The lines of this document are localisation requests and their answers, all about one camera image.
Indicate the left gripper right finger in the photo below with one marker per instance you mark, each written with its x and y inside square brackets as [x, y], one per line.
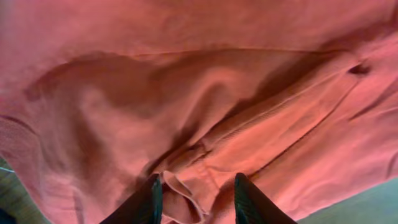
[253, 207]

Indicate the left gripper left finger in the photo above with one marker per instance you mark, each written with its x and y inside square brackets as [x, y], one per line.
[142, 207]

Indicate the orange soccer t-shirt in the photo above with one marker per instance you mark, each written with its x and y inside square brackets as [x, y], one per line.
[299, 95]

